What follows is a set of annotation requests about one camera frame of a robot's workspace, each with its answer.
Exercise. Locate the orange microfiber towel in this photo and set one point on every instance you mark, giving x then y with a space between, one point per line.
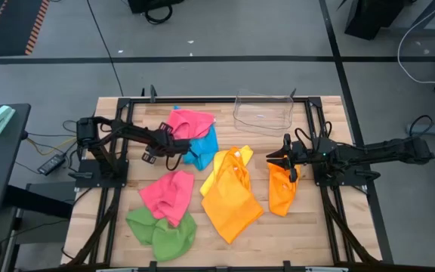
281 196
229 211

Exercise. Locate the green microfiber towel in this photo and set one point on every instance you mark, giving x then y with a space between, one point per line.
172 242

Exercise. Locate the clear plastic bin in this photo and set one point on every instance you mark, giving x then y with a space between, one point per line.
263 113

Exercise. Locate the black equipment base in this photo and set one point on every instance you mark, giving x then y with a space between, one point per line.
153 4

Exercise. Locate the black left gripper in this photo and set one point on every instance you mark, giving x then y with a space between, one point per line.
161 145

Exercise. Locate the blue microfiber towel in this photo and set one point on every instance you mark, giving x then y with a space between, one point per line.
204 149

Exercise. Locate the pink microfiber towel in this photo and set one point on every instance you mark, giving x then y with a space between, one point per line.
168 194
191 122

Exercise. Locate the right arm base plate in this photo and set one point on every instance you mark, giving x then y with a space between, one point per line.
359 182

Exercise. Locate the black power adapter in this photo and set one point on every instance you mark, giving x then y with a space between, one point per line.
51 164

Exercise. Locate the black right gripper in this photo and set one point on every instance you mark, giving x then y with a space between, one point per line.
302 155

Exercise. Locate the grey metal desk frame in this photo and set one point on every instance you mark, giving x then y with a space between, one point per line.
44 188

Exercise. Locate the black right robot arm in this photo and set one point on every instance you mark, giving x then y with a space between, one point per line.
383 149

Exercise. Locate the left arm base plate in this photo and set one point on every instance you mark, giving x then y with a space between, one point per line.
89 184

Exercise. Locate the black cabinet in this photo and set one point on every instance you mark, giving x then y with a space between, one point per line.
372 15

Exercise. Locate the black side table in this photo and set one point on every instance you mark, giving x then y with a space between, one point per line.
2 158

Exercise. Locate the black orange-striped floor mat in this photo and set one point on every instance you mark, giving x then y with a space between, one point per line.
10 26

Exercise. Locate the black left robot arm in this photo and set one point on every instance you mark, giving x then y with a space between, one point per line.
134 133

